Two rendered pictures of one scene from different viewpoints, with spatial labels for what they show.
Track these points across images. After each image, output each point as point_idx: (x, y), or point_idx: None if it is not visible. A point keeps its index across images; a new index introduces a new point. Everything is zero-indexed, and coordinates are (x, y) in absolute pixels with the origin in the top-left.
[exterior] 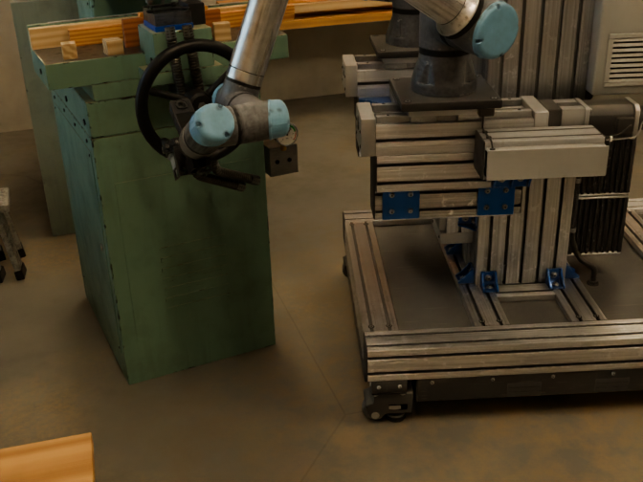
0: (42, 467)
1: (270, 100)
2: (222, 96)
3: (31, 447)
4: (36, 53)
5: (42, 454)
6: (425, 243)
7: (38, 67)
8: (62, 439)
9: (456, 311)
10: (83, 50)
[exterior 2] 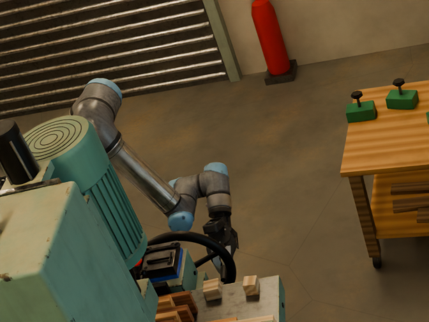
0: (360, 160)
1: (175, 180)
2: (189, 204)
3: (364, 168)
4: (277, 315)
5: (360, 165)
6: None
7: (282, 316)
8: (351, 170)
9: None
10: (234, 312)
